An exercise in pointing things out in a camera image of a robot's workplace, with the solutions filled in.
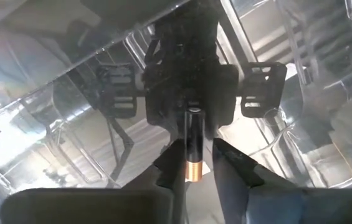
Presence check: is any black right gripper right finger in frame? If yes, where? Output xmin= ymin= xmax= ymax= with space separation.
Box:
xmin=212 ymin=138 xmax=295 ymax=224

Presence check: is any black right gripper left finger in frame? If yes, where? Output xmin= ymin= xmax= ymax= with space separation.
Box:
xmin=122 ymin=139 xmax=186 ymax=224

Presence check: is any black copper-top battery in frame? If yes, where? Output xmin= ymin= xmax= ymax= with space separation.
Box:
xmin=184 ymin=106 xmax=206 ymax=184

